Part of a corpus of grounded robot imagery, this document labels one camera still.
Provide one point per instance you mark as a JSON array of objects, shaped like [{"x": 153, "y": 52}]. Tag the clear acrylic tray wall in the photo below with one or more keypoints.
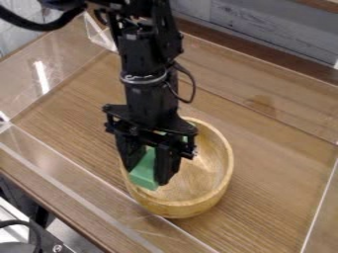
[{"x": 97, "y": 209}]

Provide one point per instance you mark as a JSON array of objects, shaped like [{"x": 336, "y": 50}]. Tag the brown wooden bowl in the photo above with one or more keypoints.
[{"x": 198, "y": 186}]

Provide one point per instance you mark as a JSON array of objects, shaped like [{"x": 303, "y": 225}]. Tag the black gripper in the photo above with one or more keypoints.
[{"x": 152, "y": 109}]

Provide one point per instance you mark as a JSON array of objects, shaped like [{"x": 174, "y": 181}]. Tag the clear acrylic corner bracket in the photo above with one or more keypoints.
[{"x": 98, "y": 35}]

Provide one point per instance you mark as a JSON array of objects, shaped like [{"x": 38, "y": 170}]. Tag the green rectangular block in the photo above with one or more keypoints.
[{"x": 145, "y": 173}]

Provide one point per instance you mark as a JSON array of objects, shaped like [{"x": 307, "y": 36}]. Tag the black metal table frame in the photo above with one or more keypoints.
[{"x": 19, "y": 237}]

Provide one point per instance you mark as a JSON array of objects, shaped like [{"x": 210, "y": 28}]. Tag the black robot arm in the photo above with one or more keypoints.
[{"x": 146, "y": 35}]

